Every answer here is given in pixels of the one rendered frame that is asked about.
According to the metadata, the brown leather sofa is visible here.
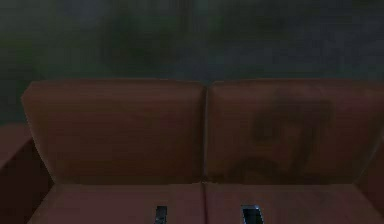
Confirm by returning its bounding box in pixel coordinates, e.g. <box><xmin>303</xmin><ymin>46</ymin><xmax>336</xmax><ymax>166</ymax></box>
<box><xmin>0</xmin><ymin>78</ymin><xmax>384</xmax><ymax>224</ymax></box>

